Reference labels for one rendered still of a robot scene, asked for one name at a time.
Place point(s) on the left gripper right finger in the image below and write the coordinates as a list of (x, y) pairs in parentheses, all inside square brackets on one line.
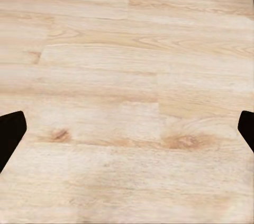
[(246, 127)]

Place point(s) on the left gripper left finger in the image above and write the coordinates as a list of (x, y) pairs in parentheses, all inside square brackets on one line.
[(12, 129)]

